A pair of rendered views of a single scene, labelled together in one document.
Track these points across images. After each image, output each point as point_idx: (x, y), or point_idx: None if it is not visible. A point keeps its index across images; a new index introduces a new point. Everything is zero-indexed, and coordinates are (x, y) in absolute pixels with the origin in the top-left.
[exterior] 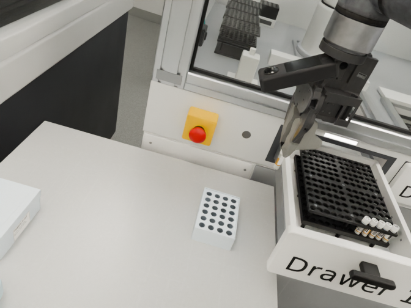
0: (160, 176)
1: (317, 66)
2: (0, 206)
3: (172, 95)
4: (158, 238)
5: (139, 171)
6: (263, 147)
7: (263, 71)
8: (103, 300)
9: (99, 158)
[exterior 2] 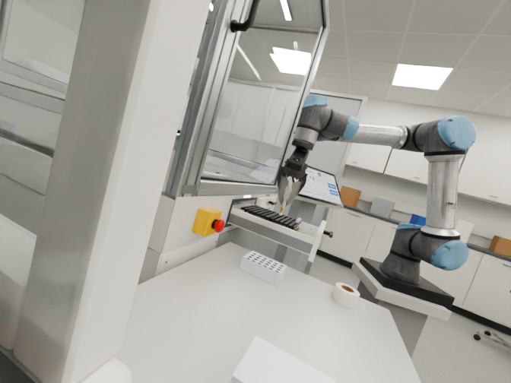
0: (211, 275)
1: (307, 153)
2: (287, 372)
3: (188, 204)
4: (277, 299)
5: (201, 283)
6: (224, 219)
7: (295, 160)
8: (337, 340)
9: (172, 299)
